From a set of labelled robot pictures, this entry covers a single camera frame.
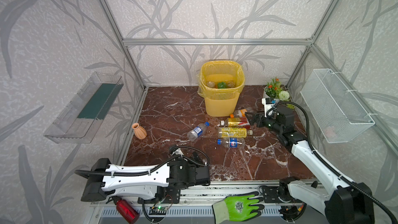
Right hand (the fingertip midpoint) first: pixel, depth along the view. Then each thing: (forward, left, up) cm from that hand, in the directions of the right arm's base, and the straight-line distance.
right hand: (251, 108), depth 81 cm
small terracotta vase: (-7, +62, -12) cm, 64 cm away
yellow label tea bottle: (-6, +8, -16) cm, 19 cm away
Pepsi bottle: (-12, +10, -17) cm, 23 cm away
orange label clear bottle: (+10, +3, -19) cm, 21 cm away
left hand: (-23, +30, -10) cm, 39 cm away
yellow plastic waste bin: (+9, +15, -7) cm, 19 cm away
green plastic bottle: (+22, +14, -5) cm, 27 cm away
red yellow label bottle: (+1, +7, -16) cm, 17 cm away
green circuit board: (-42, +46, -22) cm, 67 cm away
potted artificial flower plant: (+20, -19, -8) cm, 28 cm away
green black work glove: (-42, +9, -19) cm, 47 cm away
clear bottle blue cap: (-5, +29, -17) cm, 34 cm away
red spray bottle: (-43, +59, -16) cm, 75 cm away
